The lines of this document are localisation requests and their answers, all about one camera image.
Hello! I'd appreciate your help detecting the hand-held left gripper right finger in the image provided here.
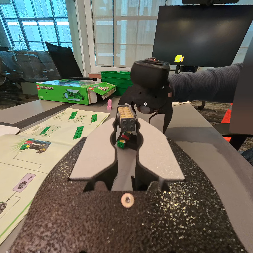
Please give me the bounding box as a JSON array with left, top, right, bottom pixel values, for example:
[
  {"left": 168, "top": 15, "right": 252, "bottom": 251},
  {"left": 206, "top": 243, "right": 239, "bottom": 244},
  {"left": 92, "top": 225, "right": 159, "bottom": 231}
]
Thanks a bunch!
[{"left": 135, "top": 118, "right": 185, "bottom": 185}]

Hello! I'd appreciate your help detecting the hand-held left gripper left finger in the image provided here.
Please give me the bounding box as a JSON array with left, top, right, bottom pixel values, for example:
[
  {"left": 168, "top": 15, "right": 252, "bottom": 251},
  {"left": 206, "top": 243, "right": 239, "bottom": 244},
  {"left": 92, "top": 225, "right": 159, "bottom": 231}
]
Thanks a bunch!
[{"left": 69, "top": 118, "right": 119, "bottom": 185}]

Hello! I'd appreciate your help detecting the black brick assembly green end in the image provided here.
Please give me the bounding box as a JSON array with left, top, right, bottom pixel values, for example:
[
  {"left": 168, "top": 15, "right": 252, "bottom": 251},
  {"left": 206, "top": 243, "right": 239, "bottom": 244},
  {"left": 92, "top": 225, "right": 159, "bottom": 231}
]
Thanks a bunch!
[{"left": 117, "top": 131, "right": 138, "bottom": 150}]

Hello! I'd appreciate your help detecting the grey and tan brick assembly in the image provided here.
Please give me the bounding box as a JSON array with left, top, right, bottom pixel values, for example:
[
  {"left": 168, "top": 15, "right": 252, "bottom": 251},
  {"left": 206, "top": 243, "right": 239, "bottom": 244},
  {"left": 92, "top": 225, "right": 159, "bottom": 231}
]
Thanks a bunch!
[{"left": 116, "top": 105, "right": 137, "bottom": 133}]

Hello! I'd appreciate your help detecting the person's right forearm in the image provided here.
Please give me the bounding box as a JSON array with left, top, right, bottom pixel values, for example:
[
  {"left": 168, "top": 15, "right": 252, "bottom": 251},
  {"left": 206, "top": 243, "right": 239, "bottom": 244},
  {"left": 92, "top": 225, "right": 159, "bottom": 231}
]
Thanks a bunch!
[{"left": 168, "top": 63, "right": 244, "bottom": 103}]

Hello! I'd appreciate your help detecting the grey desk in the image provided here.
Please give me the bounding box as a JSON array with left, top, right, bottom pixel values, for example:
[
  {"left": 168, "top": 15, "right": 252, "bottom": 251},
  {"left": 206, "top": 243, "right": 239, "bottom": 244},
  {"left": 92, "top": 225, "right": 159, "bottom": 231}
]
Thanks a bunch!
[{"left": 0, "top": 95, "right": 253, "bottom": 253}]

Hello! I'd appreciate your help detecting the green building instruction booklet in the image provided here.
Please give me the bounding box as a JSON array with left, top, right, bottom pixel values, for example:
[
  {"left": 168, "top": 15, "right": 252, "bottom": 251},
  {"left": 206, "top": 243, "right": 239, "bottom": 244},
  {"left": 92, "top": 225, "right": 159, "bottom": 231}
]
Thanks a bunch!
[{"left": 0, "top": 108, "right": 110, "bottom": 239}]

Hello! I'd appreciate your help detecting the black television stand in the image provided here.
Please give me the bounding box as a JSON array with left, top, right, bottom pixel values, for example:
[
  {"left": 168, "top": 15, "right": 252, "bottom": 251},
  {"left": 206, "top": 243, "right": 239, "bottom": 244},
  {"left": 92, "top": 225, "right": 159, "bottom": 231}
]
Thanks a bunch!
[{"left": 174, "top": 65, "right": 198, "bottom": 75}]

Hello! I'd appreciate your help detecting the brown wooden table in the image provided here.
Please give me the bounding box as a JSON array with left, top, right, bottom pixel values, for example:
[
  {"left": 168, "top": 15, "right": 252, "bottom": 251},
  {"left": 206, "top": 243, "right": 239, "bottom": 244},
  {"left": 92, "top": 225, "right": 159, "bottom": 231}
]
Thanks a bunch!
[{"left": 88, "top": 72, "right": 102, "bottom": 82}]

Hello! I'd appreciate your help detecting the large black television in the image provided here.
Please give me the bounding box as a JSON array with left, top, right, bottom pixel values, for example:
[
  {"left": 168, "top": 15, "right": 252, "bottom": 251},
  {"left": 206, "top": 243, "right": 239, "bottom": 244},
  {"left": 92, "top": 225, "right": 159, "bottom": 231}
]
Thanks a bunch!
[{"left": 152, "top": 5, "right": 253, "bottom": 68}]

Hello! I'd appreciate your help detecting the green brick set box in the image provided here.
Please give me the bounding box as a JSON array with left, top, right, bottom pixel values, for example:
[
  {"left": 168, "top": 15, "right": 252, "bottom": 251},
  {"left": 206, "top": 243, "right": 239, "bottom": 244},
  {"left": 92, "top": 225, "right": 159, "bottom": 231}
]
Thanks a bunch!
[{"left": 34, "top": 79, "right": 117, "bottom": 105}]

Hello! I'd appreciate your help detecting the black office chair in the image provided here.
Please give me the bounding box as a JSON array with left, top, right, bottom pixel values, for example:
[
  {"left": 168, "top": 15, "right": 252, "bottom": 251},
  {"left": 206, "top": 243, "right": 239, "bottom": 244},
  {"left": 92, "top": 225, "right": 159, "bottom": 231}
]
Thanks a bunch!
[{"left": 213, "top": 123, "right": 253, "bottom": 151}]

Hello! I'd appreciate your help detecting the black high back chair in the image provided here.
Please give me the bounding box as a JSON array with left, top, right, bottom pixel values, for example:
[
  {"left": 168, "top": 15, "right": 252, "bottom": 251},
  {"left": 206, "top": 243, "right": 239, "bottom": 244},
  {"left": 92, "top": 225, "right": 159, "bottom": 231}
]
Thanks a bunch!
[{"left": 45, "top": 41, "right": 93, "bottom": 81}]

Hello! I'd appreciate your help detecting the person's leg in jeans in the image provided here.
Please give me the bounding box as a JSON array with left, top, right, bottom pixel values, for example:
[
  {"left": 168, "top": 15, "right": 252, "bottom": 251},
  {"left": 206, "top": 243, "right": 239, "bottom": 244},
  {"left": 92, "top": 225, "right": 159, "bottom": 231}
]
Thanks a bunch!
[{"left": 239, "top": 147, "right": 253, "bottom": 167}]

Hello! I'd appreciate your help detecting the black webcam bar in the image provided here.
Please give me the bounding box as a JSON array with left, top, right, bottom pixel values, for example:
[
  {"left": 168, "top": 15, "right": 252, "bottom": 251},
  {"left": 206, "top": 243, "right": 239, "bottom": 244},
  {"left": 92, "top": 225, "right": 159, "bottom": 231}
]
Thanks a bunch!
[{"left": 182, "top": 0, "right": 240, "bottom": 5}]

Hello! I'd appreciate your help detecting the grey mesh office chair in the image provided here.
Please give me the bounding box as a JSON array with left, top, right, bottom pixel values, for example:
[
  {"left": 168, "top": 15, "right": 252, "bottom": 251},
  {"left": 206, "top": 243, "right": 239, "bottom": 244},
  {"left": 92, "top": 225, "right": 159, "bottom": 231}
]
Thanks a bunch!
[
  {"left": 0, "top": 50, "right": 23, "bottom": 103},
  {"left": 14, "top": 53, "right": 49, "bottom": 83},
  {"left": 37, "top": 50, "right": 60, "bottom": 81}
]

